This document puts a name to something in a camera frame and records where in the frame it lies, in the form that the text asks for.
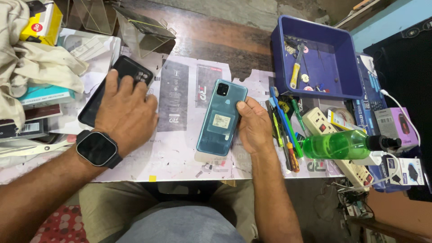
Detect clear acrylic stand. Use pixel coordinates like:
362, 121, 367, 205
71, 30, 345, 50
113, 6, 177, 59
72, 0, 119, 36

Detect white plug adapter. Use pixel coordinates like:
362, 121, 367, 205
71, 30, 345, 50
352, 151, 386, 167

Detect black phone case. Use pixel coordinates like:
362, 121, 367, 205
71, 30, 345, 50
78, 55, 154, 128

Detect white power strip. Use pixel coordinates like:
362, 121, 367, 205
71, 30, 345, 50
301, 107, 374, 188

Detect orange-handled screwdriver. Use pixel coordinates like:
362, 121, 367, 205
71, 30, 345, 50
286, 142, 300, 173

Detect black bag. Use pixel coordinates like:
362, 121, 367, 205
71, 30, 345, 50
362, 16, 432, 203

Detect cream cloth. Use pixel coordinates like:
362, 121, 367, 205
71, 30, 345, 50
0, 0, 89, 130

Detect white scissors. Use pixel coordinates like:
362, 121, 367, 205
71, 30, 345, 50
0, 140, 74, 158

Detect tape roll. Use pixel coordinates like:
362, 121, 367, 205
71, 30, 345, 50
325, 107, 356, 129

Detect maroon box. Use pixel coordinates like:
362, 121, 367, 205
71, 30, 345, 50
23, 103, 63, 123

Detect person's grey shirt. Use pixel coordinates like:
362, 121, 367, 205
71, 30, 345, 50
114, 200, 248, 243

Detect heap of cables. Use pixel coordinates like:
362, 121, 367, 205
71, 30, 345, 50
322, 178, 376, 221

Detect teal box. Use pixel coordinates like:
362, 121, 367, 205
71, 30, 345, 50
17, 83, 76, 106

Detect blue plastic pry tool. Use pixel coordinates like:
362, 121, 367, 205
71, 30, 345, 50
269, 87, 298, 150

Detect white charger box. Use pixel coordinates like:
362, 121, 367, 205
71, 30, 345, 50
386, 157, 426, 186

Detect yellow white packet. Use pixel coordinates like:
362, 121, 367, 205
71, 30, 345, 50
327, 110, 364, 133

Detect yellow-handled knife tool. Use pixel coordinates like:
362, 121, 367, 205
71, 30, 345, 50
289, 43, 306, 90

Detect person's left hand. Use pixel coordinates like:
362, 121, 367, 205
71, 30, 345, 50
94, 69, 159, 157

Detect white printed paper mat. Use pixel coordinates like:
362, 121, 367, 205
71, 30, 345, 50
0, 51, 342, 183

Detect blue plastic tray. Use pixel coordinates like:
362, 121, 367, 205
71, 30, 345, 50
271, 15, 366, 101

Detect teal blue smartphone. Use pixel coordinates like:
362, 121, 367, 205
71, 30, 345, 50
196, 79, 248, 157

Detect person's right hand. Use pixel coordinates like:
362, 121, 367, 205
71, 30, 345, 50
236, 96, 276, 156

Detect person's khaki trousers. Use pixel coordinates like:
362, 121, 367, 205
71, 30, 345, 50
78, 180, 260, 243

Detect black smartwatch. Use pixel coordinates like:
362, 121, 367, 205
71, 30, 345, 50
76, 130, 123, 169

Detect white cable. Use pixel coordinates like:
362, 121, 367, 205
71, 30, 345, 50
379, 89, 421, 146

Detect green screwdriver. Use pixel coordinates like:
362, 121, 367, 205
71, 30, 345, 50
290, 97, 306, 133

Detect green plastic stick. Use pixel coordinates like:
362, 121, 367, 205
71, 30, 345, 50
283, 113, 304, 160

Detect heap of small metal parts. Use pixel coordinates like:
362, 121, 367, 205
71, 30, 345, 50
283, 34, 308, 57

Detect black box with barcode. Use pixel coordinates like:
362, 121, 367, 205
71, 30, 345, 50
0, 118, 50, 142

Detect white paper packet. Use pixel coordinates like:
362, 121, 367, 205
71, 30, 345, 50
58, 28, 122, 76

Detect yellow box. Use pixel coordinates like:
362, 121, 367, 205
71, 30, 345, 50
19, 0, 64, 47

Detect blue keyboard box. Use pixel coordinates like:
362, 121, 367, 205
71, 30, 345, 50
352, 53, 389, 136

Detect green spray bottle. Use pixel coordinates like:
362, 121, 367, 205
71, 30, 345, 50
301, 130, 402, 161

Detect red dotted cushion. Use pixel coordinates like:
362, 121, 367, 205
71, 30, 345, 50
30, 204, 90, 243

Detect purple product box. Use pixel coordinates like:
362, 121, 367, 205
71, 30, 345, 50
374, 107, 420, 151

